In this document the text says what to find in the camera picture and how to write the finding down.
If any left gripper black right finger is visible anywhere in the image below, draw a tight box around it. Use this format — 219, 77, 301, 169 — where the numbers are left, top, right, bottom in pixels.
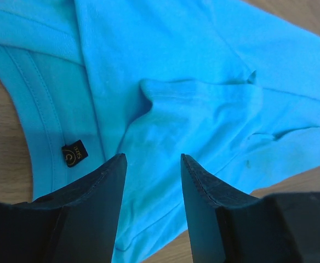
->
181, 154, 320, 262

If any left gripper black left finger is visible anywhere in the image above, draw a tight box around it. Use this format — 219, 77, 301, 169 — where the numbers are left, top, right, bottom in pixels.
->
0, 154, 127, 262

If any turquoise t shirt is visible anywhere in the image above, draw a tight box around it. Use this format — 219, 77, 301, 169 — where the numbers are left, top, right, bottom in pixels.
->
0, 1, 320, 262

